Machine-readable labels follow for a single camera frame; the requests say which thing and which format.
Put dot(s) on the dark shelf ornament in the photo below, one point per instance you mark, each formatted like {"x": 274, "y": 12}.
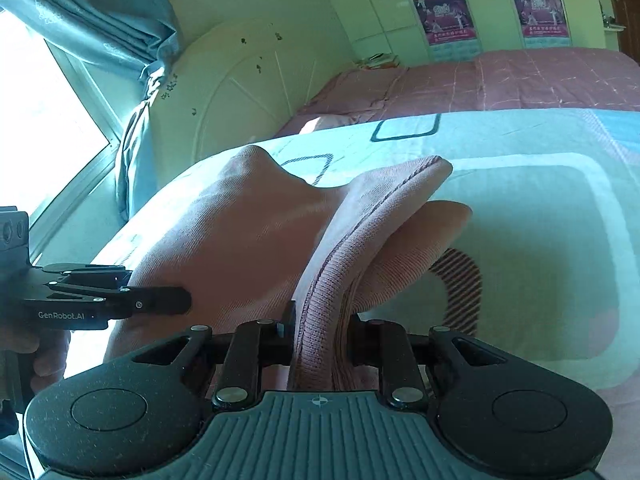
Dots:
{"x": 609, "y": 21}

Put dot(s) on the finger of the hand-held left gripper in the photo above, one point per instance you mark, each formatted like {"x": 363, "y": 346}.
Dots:
{"x": 160, "y": 301}

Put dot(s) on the teal curtain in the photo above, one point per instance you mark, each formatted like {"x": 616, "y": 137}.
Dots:
{"x": 100, "y": 10}

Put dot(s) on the teal patterned blanket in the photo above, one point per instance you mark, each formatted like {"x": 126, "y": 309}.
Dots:
{"x": 550, "y": 210}

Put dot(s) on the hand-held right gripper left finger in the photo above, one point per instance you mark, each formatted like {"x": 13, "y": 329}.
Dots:
{"x": 282, "y": 331}

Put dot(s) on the pink sweater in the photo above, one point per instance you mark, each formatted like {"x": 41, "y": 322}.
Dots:
{"x": 225, "y": 240}

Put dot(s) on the pale corner shelf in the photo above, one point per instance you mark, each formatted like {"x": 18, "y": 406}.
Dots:
{"x": 607, "y": 40}

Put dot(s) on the stack of books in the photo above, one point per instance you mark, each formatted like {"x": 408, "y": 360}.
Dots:
{"x": 377, "y": 61}

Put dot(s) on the wall poster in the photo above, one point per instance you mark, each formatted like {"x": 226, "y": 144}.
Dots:
{"x": 539, "y": 7}
{"x": 442, "y": 10}

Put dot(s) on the window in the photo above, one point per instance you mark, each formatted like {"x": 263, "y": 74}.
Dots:
{"x": 40, "y": 110}

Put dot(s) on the white bed headboard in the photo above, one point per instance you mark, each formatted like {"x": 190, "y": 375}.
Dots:
{"x": 240, "y": 90}

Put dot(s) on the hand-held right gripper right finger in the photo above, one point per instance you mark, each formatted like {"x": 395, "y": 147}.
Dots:
{"x": 372, "y": 342}

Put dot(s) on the pink bedspread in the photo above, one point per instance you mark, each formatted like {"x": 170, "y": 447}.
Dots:
{"x": 525, "y": 80}

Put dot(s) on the person's left hand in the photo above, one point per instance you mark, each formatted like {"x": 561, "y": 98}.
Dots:
{"x": 50, "y": 357}

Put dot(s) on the pale green wardrobe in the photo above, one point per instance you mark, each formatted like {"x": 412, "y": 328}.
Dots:
{"x": 380, "y": 5}

